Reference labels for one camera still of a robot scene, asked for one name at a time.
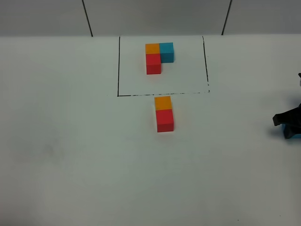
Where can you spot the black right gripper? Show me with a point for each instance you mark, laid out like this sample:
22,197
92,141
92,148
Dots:
296,113

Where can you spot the blue template cube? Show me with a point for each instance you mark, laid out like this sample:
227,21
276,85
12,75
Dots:
166,52

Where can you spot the red template cube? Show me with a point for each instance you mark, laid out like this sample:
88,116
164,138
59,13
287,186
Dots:
153,64

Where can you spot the orange template cube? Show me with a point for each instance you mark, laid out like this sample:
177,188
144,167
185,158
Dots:
152,48

